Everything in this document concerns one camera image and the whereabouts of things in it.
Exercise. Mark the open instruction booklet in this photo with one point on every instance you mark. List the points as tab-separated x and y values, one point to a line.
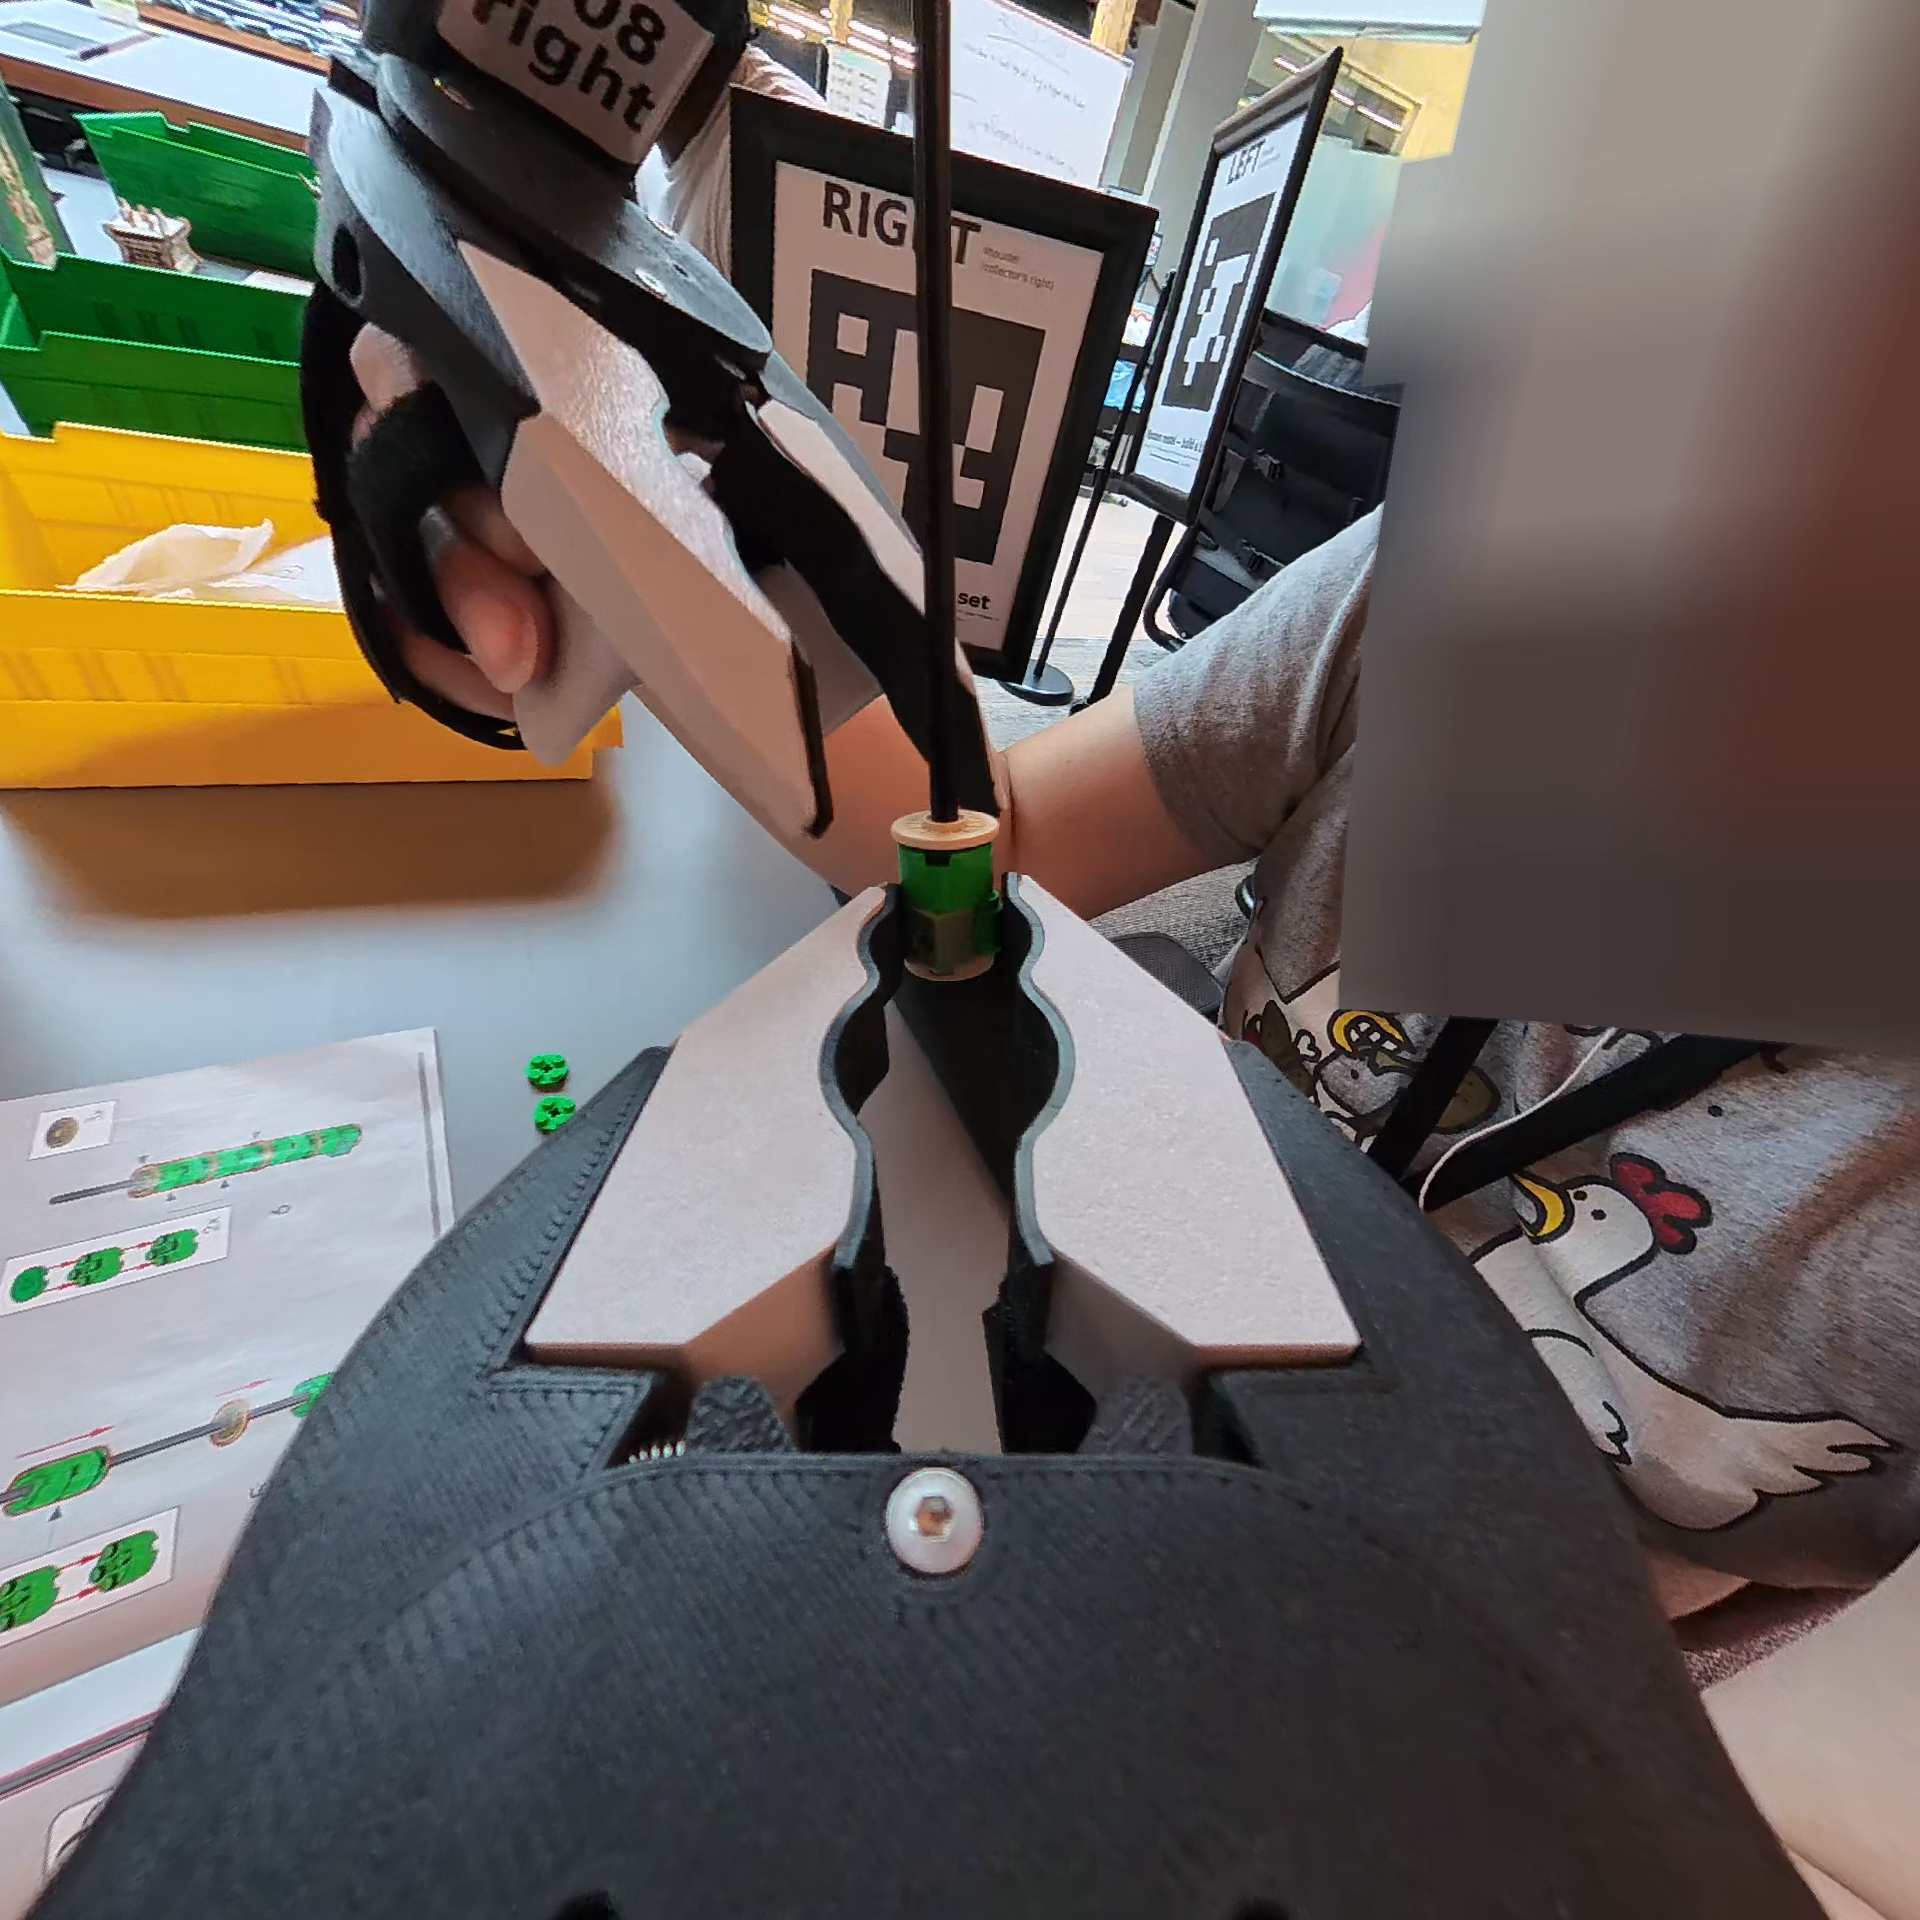
194	1349

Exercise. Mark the green bamboo stalk segment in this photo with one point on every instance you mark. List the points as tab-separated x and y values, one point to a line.
945	901

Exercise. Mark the yellow plastic bin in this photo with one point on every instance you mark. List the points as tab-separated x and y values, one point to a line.
181	692

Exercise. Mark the thin black axle rod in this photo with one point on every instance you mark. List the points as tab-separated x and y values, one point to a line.
934	452

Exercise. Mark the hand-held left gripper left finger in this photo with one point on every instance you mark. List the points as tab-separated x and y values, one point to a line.
721	1184

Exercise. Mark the black framed marker sign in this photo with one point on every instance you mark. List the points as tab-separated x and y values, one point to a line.
1243	270
1050	301

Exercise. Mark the green plastic bin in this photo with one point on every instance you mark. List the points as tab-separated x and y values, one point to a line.
136	359
210	181

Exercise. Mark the small dark green box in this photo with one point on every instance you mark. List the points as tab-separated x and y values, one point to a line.
31	181

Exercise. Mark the person's grey printed shirt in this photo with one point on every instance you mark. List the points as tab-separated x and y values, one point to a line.
1277	721

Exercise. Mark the person's leg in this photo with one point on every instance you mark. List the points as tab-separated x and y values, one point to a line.
1829	1769

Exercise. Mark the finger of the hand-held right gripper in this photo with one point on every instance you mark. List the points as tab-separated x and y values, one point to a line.
645	569
856	511

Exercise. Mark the row of small green pieces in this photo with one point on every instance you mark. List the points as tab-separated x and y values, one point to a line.
550	1071

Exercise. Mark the person's right forearm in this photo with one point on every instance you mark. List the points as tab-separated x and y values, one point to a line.
1080	796

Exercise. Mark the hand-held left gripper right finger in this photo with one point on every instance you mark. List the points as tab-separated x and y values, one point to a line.
1171	1184

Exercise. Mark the small tan toy model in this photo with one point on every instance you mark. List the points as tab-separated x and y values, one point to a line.
149	236

